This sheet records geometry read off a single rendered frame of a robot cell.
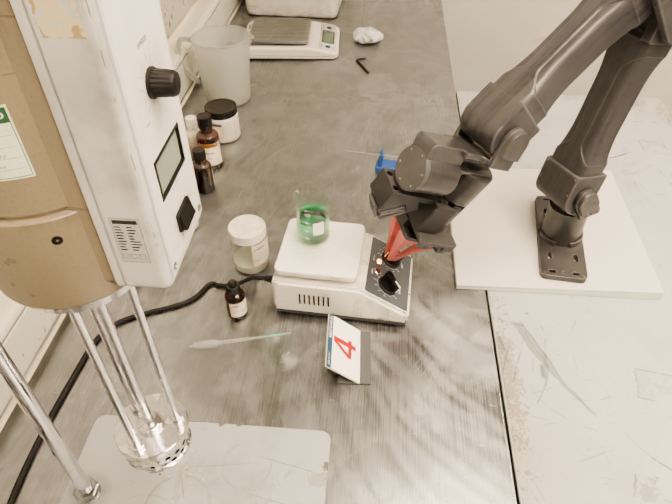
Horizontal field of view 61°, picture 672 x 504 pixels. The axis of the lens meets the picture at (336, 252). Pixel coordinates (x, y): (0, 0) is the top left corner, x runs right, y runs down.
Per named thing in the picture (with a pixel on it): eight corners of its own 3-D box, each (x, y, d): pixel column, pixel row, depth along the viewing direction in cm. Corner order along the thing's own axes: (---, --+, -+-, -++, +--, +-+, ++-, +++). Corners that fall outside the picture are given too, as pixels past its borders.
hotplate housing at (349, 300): (411, 267, 94) (416, 230, 88) (407, 329, 84) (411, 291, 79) (279, 253, 96) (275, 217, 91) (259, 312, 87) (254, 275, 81)
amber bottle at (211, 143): (201, 159, 117) (191, 110, 109) (222, 156, 117) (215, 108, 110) (201, 171, 114) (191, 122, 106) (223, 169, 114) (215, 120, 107)
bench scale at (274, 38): (338, 62, 151) (338, 44, 147) (240, 61, 151) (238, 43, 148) (339, 33, 165) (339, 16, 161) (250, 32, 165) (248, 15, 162)
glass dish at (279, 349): (264, 332, 84) (263, 323, 82) (301, 333, 84) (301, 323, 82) (259, 363, 80) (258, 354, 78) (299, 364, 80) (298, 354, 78)
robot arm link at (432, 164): (420, 209, 68) (470, 118, 62) (384, 171, 74) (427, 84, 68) (485, 216, 75) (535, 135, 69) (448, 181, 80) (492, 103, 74)
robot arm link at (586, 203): (583, 197, 82) (612, 185, 84) (542, 165, 88) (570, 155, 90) (572, 229, 87) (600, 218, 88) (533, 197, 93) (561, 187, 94)
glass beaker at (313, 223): (339, 237, 86) (339, 194, 81) (315, 255, 83) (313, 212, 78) (309, 220, 89) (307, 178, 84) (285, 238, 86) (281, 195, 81)
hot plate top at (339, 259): (366, 228, 89) (366, 224, 88) (356, 283, 80) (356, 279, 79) (290, 221, 90) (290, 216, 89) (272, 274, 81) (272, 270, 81)
